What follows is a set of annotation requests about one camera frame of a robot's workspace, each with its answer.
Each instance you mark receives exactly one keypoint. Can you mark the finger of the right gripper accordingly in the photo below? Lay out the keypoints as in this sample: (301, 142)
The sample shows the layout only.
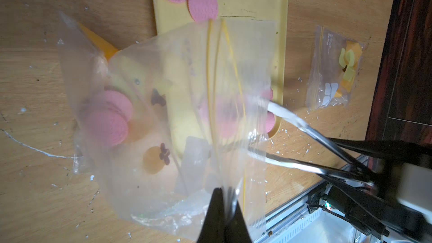
(396, 150)
(407, 222)

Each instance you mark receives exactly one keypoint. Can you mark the metal tongs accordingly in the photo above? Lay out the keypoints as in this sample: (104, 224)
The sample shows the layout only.
(336, 121)

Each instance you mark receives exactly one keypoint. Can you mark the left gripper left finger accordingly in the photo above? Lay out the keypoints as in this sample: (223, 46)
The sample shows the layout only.
(213, 230)

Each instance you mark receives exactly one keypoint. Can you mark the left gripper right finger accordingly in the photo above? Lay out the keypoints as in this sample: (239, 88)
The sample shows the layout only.
(236, 230)

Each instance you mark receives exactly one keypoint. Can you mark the yellow tray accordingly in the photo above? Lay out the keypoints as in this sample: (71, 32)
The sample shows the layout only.
(222, 73)

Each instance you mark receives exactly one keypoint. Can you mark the clear resealable bag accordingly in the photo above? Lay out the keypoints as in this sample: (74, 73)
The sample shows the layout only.
(334, 70)
(164, 123)

